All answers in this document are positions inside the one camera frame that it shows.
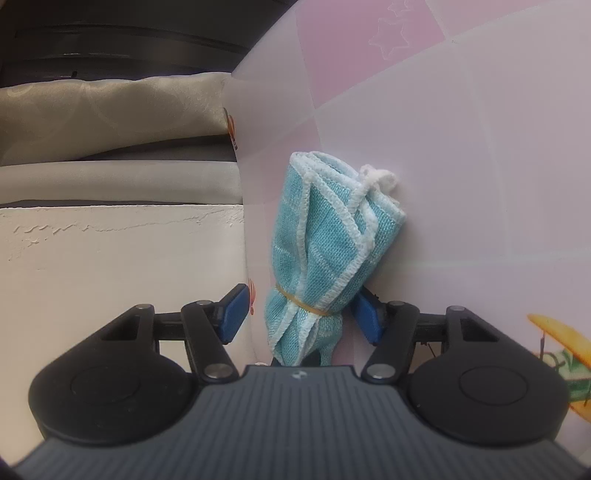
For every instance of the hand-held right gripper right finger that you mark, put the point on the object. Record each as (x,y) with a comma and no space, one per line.
(369,318)

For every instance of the blue towel with rubber band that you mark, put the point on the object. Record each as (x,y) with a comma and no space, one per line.
(323,240)

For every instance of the pink printed table cover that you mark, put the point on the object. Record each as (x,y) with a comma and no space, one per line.
(461,161)

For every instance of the beige cloth cover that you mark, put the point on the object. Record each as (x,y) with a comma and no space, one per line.
(115,110)

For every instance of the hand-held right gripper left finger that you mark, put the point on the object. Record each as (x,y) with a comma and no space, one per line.
(235,314)

